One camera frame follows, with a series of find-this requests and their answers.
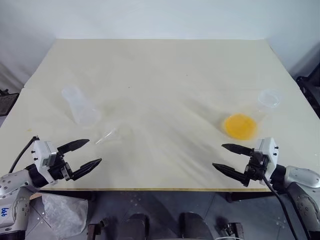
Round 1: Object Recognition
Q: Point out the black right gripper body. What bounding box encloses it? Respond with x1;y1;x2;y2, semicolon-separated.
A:
243;148;272;187

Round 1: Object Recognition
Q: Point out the clear crumpled plastic bag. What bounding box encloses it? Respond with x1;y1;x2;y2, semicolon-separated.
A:
41;193;90;240

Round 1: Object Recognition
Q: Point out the dark metal table foot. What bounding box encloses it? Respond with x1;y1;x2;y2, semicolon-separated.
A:
87;216;111;240
215;216;243;240

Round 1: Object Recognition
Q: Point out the clear plastic cup lying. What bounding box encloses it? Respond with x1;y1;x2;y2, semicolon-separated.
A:
61;84;102;126

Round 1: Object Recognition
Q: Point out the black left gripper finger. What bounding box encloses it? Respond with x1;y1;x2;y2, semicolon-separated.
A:
70;157;103;181
56;139;90;154

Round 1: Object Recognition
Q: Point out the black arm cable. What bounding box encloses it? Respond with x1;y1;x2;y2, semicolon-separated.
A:
259;172;301;240
8;135;41;174

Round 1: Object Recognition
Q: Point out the black equipment beside table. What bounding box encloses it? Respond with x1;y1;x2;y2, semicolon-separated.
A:
0;88;20;117

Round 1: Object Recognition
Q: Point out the cup with orange liquid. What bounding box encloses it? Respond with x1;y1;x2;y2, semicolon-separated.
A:
219;87;286;142

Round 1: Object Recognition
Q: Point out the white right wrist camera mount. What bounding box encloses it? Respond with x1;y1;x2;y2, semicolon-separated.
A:
253;136;279;185

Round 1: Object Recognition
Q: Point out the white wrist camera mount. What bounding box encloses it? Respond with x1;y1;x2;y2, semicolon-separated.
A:
253;136;279;185
32;140;59;187

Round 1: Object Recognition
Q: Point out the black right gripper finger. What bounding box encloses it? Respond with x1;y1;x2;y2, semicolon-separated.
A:
221;143;253;156
211;162;248;187

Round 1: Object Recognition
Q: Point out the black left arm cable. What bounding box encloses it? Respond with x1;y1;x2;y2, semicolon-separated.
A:
8;135;41;174

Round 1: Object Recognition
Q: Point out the black frame beside table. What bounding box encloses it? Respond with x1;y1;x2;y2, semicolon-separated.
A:
296;66;320;115

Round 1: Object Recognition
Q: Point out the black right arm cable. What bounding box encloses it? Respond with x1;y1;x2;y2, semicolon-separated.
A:
259;172;301;240

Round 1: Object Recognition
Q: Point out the clear glass funnel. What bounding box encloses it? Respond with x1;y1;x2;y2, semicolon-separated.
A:
94;126;132;146

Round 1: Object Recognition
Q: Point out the dark table frame bar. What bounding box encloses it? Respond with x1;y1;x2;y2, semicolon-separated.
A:
226;191;275;203

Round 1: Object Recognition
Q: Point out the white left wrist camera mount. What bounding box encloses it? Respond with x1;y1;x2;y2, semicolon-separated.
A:
32;140;59;187

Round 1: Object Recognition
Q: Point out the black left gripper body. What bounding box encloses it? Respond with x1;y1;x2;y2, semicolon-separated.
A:
48;149;76;182

